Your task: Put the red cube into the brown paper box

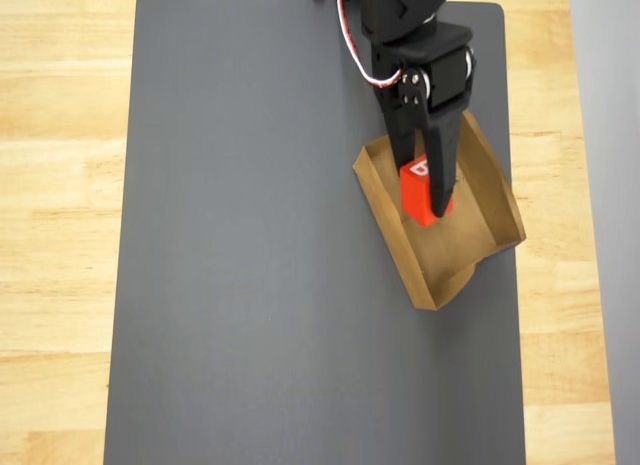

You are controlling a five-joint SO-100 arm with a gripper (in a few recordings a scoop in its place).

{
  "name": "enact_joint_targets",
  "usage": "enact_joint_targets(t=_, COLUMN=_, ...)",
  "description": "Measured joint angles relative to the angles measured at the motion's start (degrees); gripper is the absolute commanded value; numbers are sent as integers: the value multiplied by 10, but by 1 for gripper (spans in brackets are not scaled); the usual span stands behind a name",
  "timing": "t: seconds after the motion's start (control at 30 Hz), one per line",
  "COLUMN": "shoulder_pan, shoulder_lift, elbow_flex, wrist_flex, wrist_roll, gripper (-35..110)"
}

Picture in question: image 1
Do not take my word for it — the red block with white letter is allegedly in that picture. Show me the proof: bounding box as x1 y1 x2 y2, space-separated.
398 157 456 229

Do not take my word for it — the brown paper box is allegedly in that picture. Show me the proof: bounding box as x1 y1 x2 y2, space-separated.
352 109 527 312

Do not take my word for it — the grey rubber mat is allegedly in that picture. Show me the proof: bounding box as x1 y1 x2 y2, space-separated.
103 0 527 465

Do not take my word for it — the red white servo cable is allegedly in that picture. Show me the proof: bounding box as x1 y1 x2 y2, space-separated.
335 0 405 90

